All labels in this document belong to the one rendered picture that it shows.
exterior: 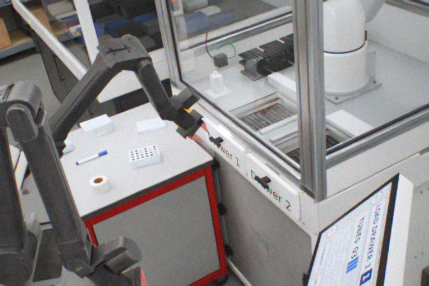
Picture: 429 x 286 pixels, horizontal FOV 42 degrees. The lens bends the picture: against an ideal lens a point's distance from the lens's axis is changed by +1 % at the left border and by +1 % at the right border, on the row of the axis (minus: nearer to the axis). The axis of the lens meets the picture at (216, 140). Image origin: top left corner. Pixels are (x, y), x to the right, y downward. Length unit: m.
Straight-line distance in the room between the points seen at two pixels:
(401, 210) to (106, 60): 0.80
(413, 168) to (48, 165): 1.25
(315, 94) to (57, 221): 0.73
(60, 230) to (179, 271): 1.38
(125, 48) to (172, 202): 0.97
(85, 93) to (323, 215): 0.81
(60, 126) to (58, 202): 0.43
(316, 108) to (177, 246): 1.14
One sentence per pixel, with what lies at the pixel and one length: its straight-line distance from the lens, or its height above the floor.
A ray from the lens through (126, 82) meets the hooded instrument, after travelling 2.77.
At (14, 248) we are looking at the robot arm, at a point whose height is 1.29.
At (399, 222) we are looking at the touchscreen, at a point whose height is 1.19.
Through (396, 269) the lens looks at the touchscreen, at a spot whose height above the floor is 1.18.
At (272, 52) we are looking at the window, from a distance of 1.64.
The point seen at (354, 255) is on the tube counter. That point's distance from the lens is 1.33.
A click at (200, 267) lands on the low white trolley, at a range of 2.60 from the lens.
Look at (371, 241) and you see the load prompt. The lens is 1.30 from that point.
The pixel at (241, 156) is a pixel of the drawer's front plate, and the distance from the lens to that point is 2.01.
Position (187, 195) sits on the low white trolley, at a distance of 2.32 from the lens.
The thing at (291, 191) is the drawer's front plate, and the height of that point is 0.93.
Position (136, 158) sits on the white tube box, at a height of 0.80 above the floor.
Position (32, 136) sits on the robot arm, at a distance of 1.06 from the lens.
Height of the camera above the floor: 2.06
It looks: 33 degrees down
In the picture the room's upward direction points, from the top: 9 degrees counter-clockwise
